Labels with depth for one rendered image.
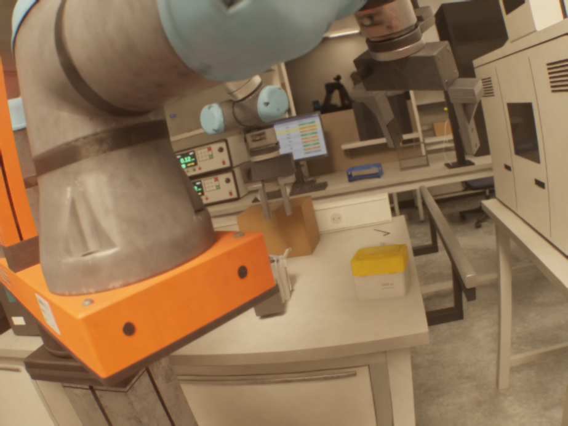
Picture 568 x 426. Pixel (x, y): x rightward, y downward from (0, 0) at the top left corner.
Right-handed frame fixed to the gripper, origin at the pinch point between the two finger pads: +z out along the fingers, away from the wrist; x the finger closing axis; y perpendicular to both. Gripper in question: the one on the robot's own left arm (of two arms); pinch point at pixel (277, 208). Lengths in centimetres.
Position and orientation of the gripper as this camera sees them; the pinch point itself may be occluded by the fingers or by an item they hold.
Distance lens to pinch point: 113.2
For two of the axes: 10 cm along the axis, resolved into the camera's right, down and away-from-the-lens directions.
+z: 2.1, 9.6, 2.0
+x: 9.7, -1.8, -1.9
